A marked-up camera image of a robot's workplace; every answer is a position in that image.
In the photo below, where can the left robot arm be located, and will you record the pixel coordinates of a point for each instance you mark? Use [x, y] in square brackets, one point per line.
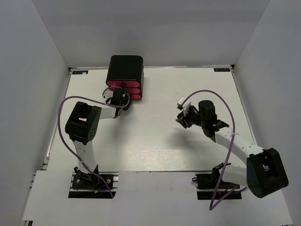
[82, 127]

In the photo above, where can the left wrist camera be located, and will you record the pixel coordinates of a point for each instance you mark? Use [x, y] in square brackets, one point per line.
[107, 93]

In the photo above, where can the left blue table sticker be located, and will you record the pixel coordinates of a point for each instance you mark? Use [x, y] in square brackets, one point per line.
[81, 72]

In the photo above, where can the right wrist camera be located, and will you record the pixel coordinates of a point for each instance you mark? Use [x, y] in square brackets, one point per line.
[183, 105]

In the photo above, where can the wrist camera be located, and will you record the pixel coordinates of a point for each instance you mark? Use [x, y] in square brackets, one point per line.
[107, 93]
[183, 105]

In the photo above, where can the black drawer cabinet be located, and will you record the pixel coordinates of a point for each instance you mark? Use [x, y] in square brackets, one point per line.
[126, 68]

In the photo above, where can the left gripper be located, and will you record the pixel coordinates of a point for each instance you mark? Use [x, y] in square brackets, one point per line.
[128, 102]

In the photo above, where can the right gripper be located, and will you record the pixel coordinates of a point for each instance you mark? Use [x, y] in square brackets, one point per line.
[184, 120]

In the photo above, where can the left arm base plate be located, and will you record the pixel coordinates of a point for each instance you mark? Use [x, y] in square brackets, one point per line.
[79, 188]

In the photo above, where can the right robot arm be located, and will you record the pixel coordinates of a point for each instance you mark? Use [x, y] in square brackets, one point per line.
[263, 172]

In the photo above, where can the blue table corner sticker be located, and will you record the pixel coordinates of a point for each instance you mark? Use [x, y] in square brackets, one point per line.
[222, 70]

